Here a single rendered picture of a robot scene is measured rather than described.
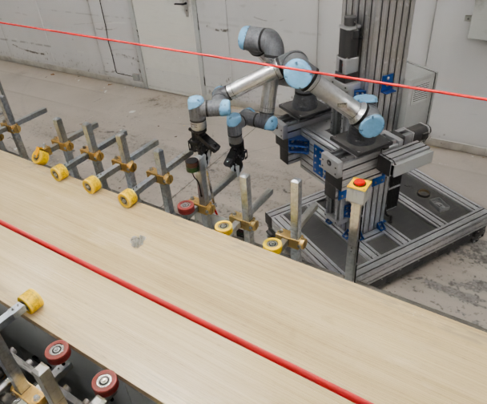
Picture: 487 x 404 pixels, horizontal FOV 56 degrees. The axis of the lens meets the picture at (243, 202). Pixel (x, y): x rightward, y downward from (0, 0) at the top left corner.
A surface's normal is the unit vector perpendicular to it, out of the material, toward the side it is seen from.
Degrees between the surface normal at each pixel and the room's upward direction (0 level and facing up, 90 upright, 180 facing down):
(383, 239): 0
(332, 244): 0
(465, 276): 0
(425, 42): 90
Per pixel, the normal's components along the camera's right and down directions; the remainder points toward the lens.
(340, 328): -0.06, -0.81
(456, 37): -0.51, 0.53
